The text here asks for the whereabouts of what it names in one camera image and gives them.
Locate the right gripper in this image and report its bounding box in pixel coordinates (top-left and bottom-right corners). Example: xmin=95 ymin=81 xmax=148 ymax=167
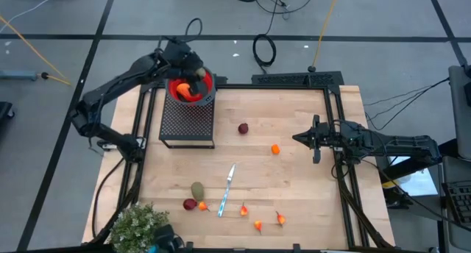
xmin=292 ymin=115 xmax=350 ymax=164

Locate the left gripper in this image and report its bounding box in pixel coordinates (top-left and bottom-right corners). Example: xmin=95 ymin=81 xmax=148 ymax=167
xmin=167 ymin=54 xmax=209 ymax=96

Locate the orange red bell pepper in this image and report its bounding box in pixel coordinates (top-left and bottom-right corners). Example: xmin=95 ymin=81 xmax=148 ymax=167
xmin=175 ymin=82 xmax=204 ymax=101

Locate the red collapsible bowl grey rim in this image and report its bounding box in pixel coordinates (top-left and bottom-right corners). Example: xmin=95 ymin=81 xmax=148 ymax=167
xmin=164 ymin=65 xmax=217 ymax=107

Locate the long green-brown kiwi fruit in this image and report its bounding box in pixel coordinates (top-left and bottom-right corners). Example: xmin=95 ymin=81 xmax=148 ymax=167
xmin=190 ymin=181 xmax=205 ymax=202

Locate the black perforated metal shelf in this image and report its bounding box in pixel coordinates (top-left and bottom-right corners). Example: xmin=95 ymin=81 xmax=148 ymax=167
xmin=158 ymin=100 xmax=216 ymax=150

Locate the black perforated metal plate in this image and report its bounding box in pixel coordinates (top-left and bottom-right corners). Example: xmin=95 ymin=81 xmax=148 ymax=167
xmin=251 ymin=71 xmax=345 ymax=88

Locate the white paper sheet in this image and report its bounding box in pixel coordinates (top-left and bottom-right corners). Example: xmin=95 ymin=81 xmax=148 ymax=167
xmin=388 ymin=155 xmax=439 ymax=198

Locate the grey desk unit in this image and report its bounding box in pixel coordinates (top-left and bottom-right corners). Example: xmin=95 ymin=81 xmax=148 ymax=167
xmin=447 ymin=64 xmax=471 ymax=162

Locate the potted green plant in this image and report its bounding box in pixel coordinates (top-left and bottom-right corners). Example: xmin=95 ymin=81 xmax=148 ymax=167
xmin=109 ymin=202 xmax=171 ymax=253

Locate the black keyboard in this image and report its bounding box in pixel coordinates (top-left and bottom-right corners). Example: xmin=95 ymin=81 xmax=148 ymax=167
xmin=442 ymin=181 xmax=471 ymax=229

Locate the grey stand base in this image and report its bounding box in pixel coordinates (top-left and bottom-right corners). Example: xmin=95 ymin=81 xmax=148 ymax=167
xmin=0 ymin=69 xmax=38 ymax=81

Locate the black caster base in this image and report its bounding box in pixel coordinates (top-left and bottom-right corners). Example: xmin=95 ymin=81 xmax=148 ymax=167
xmin=0 ymin=101 xmax=15 ymax=120

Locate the black coiled cable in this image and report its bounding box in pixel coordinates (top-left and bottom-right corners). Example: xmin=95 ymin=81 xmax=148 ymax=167
xmin=252 ymin=33 xmax=277 ymax=74

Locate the black table frame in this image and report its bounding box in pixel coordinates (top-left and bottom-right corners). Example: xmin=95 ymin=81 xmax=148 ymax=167
xmin=90 ymin=83 xmax=395 ymax=253

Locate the yellow hanging cable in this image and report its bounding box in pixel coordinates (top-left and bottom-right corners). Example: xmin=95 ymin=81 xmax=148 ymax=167
xmin=308 ymin=0 xmax=342 ymax=73

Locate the black diagonal frame strut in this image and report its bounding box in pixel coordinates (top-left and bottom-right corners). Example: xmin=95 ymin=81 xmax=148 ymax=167
xmin=378 ymin=138 xmax=461 ymax=184

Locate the knife with blue-white handle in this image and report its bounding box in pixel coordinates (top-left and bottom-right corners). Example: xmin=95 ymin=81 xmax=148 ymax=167
xmin=216 ymin=163 xmax=237 ymax=218

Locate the thin black cable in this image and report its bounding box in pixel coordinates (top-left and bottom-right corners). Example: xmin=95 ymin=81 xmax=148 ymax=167
xmin=364 ymin=77 xmax=452 ymax=107

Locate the black device with cable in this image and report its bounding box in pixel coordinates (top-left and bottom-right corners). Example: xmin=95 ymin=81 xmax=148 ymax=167
xmin=146 ymin=224 xmax=185 ymax=253

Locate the yellow floor cable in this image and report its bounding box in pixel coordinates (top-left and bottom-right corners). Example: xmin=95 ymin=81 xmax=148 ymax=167
xmin=0 ymin=15 xmax=71 ymax=86

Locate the white floor cable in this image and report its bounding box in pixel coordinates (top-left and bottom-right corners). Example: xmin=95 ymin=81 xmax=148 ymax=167
xmin=0 ymin=0 xmax=64 ymax=35

